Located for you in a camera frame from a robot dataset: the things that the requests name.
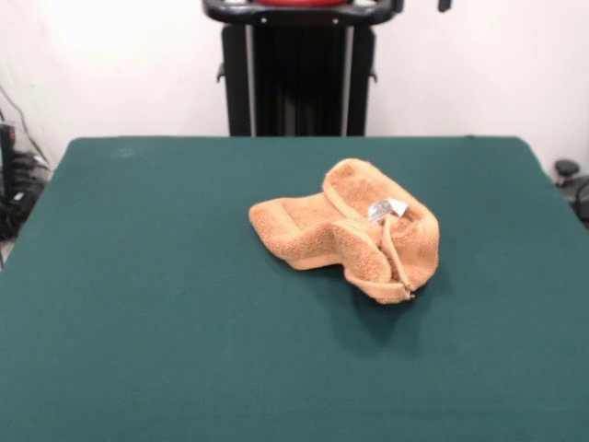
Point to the orange terry towel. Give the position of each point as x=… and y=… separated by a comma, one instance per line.
x=317, y=230

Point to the dark green table cloth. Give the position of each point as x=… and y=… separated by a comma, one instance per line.
x=138, y=322

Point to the black box device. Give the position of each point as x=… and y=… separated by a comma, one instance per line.
x=6, y=156

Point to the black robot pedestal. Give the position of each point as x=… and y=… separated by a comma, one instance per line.
x=299, y=83

